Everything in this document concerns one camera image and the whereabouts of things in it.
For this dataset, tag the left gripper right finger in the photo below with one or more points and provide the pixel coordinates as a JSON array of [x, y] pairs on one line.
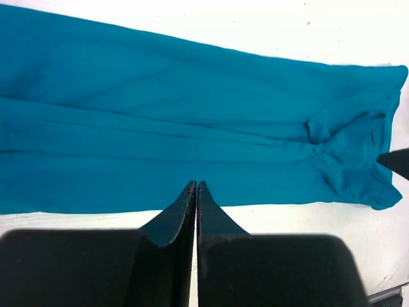
[[236, 268]]

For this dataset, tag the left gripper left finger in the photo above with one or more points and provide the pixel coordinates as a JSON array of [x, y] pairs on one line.
[[148, 266]]

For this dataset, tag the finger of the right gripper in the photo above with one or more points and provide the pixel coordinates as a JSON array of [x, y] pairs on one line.
[[396, 161]]

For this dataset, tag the blue t shirt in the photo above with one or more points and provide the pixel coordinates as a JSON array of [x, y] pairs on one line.
[[96, 118]]

